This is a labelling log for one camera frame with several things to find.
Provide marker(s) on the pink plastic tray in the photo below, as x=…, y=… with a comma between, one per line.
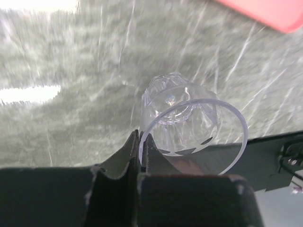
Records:
x=285, y=16

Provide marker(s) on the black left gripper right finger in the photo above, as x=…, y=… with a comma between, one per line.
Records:
x=173, y=200

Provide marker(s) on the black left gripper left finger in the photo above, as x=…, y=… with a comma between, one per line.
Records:
x=100, y=195

